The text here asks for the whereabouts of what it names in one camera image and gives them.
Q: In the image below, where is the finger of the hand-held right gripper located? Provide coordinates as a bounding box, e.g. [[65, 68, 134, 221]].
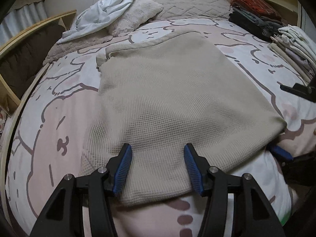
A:
[[268, 143, 294, 162], [280, 75, 316, 103]]

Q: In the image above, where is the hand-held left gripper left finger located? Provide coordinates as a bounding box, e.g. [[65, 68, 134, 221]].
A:
[[30, 143, 132, 237]]

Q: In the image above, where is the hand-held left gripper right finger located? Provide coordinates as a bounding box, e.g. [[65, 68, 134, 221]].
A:
[[184, 143, 283, 237]]

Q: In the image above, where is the beige waffle knit garment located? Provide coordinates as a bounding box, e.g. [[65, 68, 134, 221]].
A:
[[81, 30, 287, 206]]

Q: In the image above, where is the stack of light folded clothes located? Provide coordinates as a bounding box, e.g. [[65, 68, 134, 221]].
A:
[[269, 25, 316, 87]]

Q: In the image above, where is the stack of dark folded clothes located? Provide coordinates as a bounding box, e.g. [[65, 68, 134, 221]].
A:
[[228, 6, 289, 42]]

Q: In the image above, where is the bear printed bed sheet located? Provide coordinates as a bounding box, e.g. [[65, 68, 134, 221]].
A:
[[5, 17, 316, 237]]

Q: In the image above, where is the red plaid folded cloth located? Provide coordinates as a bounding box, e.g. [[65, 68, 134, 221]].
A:
[[231, 0, 282, 21]]

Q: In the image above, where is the fluffy beige throw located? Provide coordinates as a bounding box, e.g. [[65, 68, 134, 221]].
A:
[[43, 33, 114, 66]]

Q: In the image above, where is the quilted beige pillow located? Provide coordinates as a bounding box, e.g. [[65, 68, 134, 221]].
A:
[[146, 0, 231, 21]]

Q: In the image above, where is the brown cushion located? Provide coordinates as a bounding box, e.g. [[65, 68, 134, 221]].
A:
[[0, 23, 66, 94]]

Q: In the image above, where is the fluffy beige pillow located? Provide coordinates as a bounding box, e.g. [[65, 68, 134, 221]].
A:
[[109, 0, 164, 37]]

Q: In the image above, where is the white crumpled garment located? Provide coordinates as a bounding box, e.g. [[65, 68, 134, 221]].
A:
[[57, 0, 138, 45]]

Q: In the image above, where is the wooden bedside shelf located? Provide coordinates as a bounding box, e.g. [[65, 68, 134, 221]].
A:
[[0, 10, 77, 218]]

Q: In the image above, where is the pale grey curtain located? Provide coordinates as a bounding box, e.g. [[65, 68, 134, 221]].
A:
[[0, 0, 47, 47]]

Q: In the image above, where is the cream wall shelf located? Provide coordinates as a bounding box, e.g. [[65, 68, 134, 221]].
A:
[[244, 0, 303, 27]]

